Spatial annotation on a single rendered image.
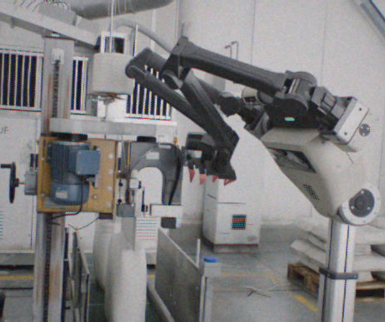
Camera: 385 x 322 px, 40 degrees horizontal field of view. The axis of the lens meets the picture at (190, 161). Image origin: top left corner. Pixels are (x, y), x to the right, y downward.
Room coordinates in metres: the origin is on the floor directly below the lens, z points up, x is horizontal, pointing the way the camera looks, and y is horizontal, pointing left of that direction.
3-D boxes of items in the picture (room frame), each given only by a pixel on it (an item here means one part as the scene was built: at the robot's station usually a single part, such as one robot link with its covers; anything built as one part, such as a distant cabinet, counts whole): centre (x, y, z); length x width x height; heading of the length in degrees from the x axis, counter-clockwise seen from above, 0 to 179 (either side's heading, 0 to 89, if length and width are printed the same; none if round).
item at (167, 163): (2.43, 0.19, 1.21); 0.30 x 0.25 x 0.30; 15
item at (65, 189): (2.07, 0.47, 1.21); 0.15 x 0.15 x 0.25
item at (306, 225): (5.05, -1.38, 0.56); 0.66 x 0.43 x 0.15; 103
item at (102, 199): (2.31, 0.51, 1.18); 0.34 x 0.25 x 0.31; 105
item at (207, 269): (2.26, -0.11, 0.81); 0.08 x 0.08 x 0.06; 15
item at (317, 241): (4.85, -1.40, 0.44); 0.66 x 0.42 x 0.14; 9
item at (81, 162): (1.99, 0.40, 1.25); 0.10 x 0.08 x 0.12; 130
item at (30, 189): (2.24, 0.68, 1.14); 0.11 x 0.06 x 0.11; 15
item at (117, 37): (4.69, 0.76, 1.82); 0.51 x 0.27 x 0.71; 15
